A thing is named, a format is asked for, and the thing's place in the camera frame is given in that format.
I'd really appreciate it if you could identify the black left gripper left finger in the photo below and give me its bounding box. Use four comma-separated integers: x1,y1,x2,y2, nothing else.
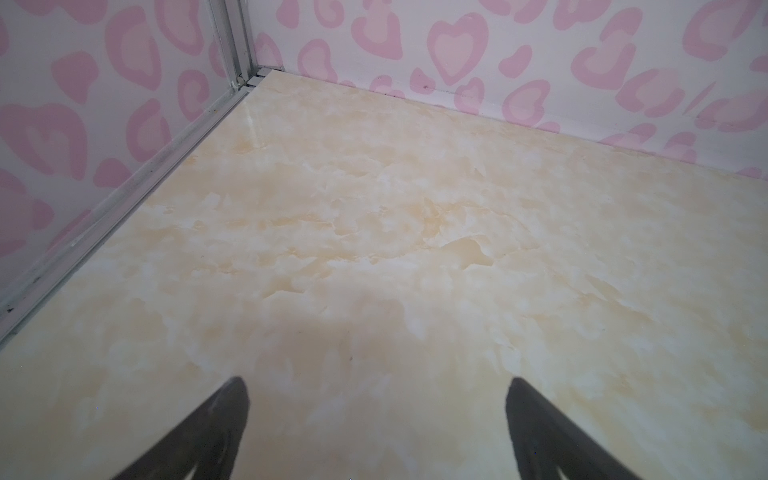
115,376,250,479

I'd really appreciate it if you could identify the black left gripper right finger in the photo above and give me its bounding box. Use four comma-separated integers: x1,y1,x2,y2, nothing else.
505,377,637,480

